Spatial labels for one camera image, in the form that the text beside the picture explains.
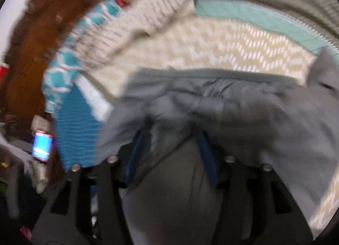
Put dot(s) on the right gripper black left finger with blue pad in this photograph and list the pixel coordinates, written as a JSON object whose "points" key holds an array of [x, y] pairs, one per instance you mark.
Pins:
{"points": [[86, 207]]}

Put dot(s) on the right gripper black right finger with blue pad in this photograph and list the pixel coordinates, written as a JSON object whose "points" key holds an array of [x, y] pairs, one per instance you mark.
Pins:
{"points": [[256, 208]]}

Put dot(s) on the grey puffer jacket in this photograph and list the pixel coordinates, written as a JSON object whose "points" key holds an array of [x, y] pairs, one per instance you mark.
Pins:
{"points": [[257, 118]]}

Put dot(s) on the teal white patterned pillow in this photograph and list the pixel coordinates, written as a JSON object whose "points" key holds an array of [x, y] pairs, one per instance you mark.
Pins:
{"points": [[58, 78]]}

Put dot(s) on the multicolour patterned bed quilt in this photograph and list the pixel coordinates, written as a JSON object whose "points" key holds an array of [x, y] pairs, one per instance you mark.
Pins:
{"points": [[250, 36]]}

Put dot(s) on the carved brown wooden headboard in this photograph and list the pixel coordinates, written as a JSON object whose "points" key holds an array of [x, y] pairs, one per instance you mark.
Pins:
{"points": [[40, 31]]}

